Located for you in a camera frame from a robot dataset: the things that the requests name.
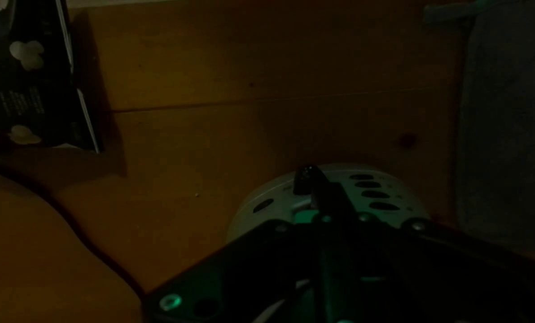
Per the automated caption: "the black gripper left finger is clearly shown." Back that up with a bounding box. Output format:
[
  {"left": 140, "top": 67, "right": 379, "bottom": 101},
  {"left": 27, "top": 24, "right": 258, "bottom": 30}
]
[{"left": 140, "top": 218, "right": 329, "bottom": 323}]

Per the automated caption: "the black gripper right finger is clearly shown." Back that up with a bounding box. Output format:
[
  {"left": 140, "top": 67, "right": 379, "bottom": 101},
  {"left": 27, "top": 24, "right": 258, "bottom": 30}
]
[{"left": 337, "top": 177, "right": 535, "bottom": 323}]

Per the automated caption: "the silver two-slot toaster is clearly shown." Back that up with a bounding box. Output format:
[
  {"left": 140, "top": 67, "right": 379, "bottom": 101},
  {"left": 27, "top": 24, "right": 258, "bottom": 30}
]
[{"left": 228, "top": 163, "right": 429, "bottom": 240}]

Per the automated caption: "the black popcorn snack box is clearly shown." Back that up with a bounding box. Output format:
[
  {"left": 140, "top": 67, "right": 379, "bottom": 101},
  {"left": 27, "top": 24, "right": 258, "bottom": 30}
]
[{"left": 0, "top": 0, "right": 99, "bottom": 150}]

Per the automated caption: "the black toaster power cord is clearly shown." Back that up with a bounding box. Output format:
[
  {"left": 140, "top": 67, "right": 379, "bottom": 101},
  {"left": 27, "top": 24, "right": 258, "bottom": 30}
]
[{"left": 0, "top": 166, "right": 149, "bottom": 301}]

